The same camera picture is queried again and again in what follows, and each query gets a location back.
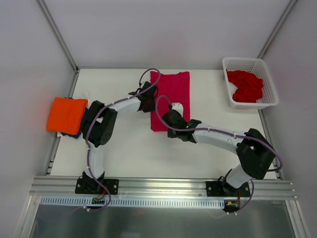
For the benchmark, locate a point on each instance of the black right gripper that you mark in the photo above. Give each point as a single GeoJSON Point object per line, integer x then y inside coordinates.
{"type": "Point", "coordinates": [172, 132]}

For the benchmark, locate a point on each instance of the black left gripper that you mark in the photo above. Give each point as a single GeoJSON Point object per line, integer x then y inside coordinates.
{"type": "Point", "coordinates": [150, 99]}

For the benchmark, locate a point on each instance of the magenta t shirt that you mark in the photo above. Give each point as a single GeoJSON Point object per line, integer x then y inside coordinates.
{"type": "Point", "coordinates": [176, 87]}

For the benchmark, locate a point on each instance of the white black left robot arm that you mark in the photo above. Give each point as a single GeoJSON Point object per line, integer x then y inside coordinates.
{"type": "Point", "coordinates": [99, 125]}

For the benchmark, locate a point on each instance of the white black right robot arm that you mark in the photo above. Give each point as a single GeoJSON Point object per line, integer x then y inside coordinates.
{"type": "Point", "coordinates": [254, 153]}

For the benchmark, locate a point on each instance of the folded blue t shirt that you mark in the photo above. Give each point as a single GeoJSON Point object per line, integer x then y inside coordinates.
{"type": "Point", "coordinates": [84, 117]}

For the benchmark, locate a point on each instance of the folded orange t shirt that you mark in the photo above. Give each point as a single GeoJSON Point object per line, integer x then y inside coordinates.
{"type": "Point", "coordinates": [66, 115]}

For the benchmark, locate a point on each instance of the red t shirt in basket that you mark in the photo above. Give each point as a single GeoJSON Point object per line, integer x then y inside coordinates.
{"type": "Point", "coordinates": [249, 86]}

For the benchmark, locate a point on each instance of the white plastic basket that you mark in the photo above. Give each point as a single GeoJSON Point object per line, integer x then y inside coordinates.
{"type": "Point", "coordinates": [260, 69]}

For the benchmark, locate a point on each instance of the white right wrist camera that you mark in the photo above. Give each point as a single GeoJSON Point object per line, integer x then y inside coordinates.
{"type": "Point", "coordinates": [178, 107]}

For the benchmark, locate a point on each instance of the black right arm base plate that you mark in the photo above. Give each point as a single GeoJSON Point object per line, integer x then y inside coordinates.
{"type": "Point", "coordinates": [215, 189]}

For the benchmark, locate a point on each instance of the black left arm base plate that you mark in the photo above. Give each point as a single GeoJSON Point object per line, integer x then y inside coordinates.
{"type": "Point", "coordinates": [82, 187]}

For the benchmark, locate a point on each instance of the aluminium mounting rail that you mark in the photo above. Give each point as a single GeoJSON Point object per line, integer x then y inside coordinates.
{"type": "Point", "coordinates": [267, 189]}

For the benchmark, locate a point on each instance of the white slotted cable duct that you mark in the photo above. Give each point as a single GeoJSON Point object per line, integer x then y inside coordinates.
{"type": "Point", "coordinates": [132, 202]}

